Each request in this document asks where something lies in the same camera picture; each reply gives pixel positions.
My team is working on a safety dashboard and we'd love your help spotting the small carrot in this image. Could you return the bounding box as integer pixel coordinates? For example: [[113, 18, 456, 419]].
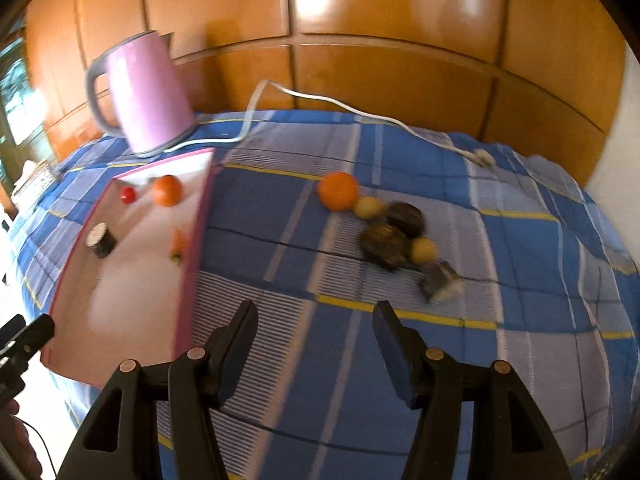
[[169, 230, 190, 265]]

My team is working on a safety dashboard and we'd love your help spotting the white power cord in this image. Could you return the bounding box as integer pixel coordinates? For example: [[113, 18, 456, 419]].
[[165, 80, 496, 168]]

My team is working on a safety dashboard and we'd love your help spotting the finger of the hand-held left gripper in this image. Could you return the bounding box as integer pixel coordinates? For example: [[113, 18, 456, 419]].
[[0, 314, 26, 346], [0, 315, 56, 366]]

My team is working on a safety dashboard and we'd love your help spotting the blue plaid tablecloth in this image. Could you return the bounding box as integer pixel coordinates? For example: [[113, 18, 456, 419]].
[[10, 107, 640, 480]]

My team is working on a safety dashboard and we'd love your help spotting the black sushi roll piece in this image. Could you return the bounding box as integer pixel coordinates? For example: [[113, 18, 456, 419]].
[[85, 222, 118, 259]]

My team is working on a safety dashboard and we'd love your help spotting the person's left hand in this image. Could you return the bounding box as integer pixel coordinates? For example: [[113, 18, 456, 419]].
[[0, 399, 43, 480]]

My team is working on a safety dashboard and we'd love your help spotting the orange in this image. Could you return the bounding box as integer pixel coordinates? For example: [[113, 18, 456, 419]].
[[318, 172, 360, 212], [152, 175, 184, 207]]

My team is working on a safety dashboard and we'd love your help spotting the small yellow longan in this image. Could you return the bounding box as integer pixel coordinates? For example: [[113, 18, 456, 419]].
[[354, 196, 385, 219], [410, 237, 438, 265]]

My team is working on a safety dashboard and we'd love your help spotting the pink electric kettle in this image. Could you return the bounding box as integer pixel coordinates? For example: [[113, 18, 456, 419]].
[[86, 30, 196, 158]]

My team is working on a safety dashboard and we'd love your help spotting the glass window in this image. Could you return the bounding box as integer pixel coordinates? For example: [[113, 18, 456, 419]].
[[0, 20, 48, 181]]

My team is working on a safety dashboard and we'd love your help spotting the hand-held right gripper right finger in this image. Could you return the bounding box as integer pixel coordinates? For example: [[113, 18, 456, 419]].
[[372, 300, 573, 480]]

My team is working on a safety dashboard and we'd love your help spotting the pink-rimmed white tray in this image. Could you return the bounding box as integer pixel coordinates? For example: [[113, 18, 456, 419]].
[[40, 146, 217, 388]]

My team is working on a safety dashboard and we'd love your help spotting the ornate white tissue box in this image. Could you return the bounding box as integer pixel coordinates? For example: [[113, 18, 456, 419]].
[[15, 160, 56, 196]]

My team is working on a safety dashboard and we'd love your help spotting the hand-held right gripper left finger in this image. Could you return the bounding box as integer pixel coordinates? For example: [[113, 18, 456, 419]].
[[57, 300, 260, 480]]

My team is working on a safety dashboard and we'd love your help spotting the dark brown taro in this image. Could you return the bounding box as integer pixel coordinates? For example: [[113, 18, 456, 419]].
[[385, 201, 427, 238], [361, 225, 413, 271]]

